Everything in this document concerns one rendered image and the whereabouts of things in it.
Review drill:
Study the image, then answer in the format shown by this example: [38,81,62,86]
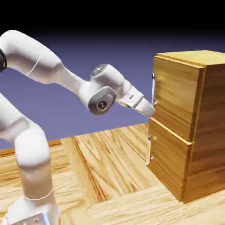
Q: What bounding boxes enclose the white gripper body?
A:
[118,98,156,118]

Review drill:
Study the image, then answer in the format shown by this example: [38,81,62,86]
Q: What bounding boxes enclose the large light wooden door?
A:
[152,55,206,142]

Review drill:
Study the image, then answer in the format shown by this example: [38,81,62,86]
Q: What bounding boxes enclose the small light wooden door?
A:
[147,117,192,202]

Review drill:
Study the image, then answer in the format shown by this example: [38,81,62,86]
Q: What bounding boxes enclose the light wooden cabinet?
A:
[146,50,225,204]

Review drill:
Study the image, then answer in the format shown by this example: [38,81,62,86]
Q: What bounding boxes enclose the long silver door handle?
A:
[151,72,158,106]

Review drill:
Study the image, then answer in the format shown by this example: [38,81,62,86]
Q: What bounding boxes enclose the short silver door handle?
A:
[146,134,154,165]

